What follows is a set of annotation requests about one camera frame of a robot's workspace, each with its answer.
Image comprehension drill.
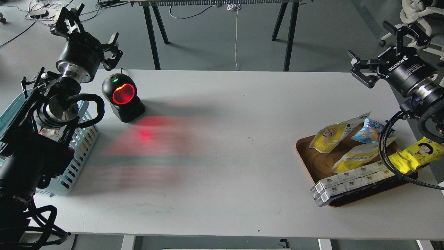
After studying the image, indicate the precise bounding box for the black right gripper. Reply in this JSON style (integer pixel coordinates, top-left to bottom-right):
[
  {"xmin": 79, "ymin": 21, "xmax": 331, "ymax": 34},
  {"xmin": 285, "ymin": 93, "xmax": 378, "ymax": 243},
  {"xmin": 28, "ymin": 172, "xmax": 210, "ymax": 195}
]
[{"xmin": 348, "ymin": 21, "xmax": 438, "ymax": 98}]

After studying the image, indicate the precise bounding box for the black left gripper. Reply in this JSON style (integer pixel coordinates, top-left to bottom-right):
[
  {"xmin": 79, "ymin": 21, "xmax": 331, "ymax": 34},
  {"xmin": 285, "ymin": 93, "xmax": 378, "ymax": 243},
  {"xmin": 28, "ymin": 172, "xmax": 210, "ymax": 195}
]
[{"xmin": 51, "ymin": 3, "xmax": 123, "ymax": 83}]

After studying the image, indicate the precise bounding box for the yellow nut snack pouch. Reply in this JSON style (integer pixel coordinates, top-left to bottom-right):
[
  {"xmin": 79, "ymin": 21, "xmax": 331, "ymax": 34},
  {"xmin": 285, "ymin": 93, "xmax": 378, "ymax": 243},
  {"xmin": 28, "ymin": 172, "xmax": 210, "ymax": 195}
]
[{"xmin": 309, "ymin": 112, "xmax": 371, "ymax": 153}]

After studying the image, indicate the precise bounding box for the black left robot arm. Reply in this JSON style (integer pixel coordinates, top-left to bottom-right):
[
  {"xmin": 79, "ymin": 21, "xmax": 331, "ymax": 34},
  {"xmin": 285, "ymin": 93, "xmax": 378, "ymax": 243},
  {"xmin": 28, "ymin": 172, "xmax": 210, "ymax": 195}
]
[{"xmin": 1, "ymin": 3, "xmax": 123, "ymax": 250}]

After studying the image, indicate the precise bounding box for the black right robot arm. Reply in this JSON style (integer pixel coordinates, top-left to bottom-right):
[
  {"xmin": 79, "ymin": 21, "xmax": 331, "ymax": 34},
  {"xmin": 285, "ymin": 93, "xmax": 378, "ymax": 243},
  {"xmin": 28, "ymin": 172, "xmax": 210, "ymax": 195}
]
[{"xmin": 348, "ymin": 21, "xmax": 443, "ymax": 143}]

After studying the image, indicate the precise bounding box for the blue snack packet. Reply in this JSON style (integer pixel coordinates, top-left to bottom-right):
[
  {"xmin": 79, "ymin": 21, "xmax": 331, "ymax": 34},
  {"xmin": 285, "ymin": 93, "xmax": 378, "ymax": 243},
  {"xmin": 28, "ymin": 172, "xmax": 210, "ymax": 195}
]
[{"xmin": 351, "ymin": 118, "xmax": 385, "ymax": 144}]

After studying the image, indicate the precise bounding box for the light blue plastic basket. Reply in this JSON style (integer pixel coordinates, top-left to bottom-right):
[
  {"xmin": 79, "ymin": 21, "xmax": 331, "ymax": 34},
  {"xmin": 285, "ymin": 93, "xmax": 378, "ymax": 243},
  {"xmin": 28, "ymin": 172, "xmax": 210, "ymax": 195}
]
[{"xmin": 0, "ymin": 94, "xmax": 100, "ymax": 197}]

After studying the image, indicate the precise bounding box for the yellow cartoon snack bag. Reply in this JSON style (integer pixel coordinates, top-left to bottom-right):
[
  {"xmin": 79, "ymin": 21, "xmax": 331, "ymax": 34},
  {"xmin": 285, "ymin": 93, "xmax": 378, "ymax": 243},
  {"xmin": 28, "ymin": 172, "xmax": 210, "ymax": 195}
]
[{"xmin": 389, "ymin": 137, "xmax": 444, "ymax": 174}]

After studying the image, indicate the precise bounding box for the yellow white snack pouch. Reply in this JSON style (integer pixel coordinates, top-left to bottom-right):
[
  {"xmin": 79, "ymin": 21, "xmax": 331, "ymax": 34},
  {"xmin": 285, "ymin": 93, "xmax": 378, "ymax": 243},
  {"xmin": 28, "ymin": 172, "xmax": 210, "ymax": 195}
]
[{"xmin": 330, "ymin": 142, "xmax": 378, "ymax": 174}]

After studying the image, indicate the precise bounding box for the white boxed snack pack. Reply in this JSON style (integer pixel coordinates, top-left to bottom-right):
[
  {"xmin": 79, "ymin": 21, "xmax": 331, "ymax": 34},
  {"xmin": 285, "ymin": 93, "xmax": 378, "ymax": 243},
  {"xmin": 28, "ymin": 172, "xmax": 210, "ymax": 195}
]
[{"xmin": 310, "ymin": 160, "xmax": 399, "ymax": 207}]

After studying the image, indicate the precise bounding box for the white office chair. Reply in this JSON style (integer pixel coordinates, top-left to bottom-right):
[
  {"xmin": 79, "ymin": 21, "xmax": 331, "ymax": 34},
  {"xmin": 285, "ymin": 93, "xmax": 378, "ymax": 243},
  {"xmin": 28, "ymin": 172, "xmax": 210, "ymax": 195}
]
[{"xmin": 395, "ymin": 0, "xmax": 443, "ymax": 67}]

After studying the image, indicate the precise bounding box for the black barcode scanner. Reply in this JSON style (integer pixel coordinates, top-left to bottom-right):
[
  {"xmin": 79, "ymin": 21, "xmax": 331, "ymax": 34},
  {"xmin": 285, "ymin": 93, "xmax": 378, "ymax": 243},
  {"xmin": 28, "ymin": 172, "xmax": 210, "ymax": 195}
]
[{"xmin": 102, "ymin": 73, "xmax": 146, "ymax": 123}]

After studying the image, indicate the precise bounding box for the wooden tray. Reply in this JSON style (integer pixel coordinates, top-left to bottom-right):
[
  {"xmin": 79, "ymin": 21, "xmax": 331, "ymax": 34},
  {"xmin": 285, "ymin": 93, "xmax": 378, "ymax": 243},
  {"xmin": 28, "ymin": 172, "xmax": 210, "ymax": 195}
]
[{"xmin": 296, "ymin": 135, "xmax": 407, "ymax": 196}]

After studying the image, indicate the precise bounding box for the floor cables and adapter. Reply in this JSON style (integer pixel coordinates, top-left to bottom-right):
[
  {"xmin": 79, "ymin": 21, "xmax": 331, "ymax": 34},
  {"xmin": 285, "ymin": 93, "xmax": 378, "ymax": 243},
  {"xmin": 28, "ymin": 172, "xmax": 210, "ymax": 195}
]
[{"xmin": 0, "ymin": 0, "xmax": 132, "ymax": 47}]

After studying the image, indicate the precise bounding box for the black background table frame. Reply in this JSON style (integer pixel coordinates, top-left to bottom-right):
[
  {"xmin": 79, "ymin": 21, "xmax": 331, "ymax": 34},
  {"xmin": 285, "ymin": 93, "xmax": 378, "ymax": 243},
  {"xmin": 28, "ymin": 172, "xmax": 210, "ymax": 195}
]
[{"xmin": 132, "ymin": 0, "xmax": 307, "ymax": 72}]

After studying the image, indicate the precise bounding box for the white hanging cord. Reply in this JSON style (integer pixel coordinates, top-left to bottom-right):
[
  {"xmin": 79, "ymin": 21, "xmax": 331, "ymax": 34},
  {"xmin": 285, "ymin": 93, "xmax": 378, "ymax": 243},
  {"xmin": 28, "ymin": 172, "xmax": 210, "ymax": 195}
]
[{"xmin": 227, "ymin": 3, "xmax": 242, "ymax": 71}]

